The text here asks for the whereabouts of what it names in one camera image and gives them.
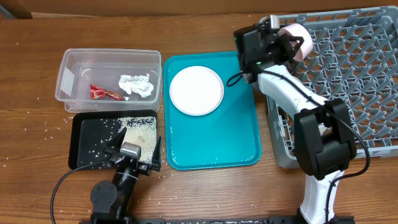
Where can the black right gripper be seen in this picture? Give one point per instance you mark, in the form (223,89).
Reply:
(283,42)

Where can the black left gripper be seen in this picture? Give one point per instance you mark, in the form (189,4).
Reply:
(144,168)

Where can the pile of rice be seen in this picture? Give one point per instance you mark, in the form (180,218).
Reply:
(141,131)

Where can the white tissue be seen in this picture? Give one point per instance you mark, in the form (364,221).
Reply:
(138,84)

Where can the red snack wrapper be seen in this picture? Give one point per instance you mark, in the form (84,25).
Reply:
(97,93)

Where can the large white plate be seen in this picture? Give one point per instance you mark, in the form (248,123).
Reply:
(196,90)

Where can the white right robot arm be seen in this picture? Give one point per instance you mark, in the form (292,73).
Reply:
(323,141)

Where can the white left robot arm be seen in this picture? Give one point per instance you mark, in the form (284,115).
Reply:
(111,199)

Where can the grey dishwasher rack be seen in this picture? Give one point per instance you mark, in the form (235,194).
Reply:
(354,58)

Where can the black tray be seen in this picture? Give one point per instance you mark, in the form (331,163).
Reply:
(82,149)

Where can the clear plastic bin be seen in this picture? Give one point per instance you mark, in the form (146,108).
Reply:
(81,68)

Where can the white paper cup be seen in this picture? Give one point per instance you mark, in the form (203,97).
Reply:
(324,130)

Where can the teal serving tray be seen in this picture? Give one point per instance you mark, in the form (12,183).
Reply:
(228,136)

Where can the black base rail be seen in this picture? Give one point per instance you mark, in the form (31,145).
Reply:
(286,219)

